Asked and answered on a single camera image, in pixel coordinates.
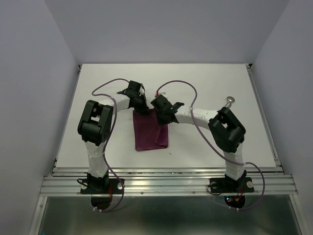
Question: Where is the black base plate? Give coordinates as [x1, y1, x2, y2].
[78, 178, 123, 195]
[209, 177, 254, 194]

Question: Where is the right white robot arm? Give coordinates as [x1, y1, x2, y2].
[151, 94, 246, 191]

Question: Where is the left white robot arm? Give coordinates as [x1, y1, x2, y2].
[78, 78, 149, 193]

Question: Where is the aluminium rail frame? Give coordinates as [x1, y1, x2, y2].
[29, 64, 310, 235]

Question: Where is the silver metal spoon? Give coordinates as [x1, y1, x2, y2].
[225, 96, 235, 108]

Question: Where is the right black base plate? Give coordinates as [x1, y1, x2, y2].
[209, 177, 254, 194]

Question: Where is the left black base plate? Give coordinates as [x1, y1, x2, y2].
[78, 178, 123, 195]

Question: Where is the purple cloth napkin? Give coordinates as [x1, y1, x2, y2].
[133, 109, 169, 152]

